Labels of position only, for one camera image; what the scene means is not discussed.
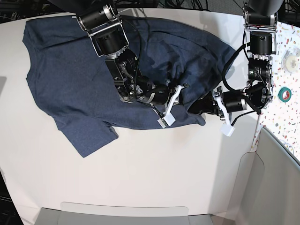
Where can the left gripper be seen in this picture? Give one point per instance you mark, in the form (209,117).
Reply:
(214,103)

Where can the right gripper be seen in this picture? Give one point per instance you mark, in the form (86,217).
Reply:
(173,96)

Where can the blue t-shirt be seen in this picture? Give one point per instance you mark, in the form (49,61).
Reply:
(73,85)

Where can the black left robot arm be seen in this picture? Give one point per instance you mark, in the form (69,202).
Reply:
(259,46)

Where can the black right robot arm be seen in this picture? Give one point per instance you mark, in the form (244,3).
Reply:
(102,22)

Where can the terrazzo patterned side board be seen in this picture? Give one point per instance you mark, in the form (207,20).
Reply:
(283,119)

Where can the green tape roll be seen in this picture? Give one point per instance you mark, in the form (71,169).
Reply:
(284,94)

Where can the clear tape dispenser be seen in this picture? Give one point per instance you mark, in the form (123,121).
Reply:
(291,60)

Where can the grey plastic bin right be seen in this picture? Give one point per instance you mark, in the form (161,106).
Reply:
(267,186)

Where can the grey plastic tray front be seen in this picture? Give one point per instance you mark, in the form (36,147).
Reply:
(88,214)

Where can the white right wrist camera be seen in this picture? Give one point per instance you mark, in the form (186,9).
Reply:
(166,121)

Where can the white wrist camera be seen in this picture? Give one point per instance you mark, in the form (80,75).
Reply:
(227,129)
(166,121)

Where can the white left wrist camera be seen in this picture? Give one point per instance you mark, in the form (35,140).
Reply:
(227,129)

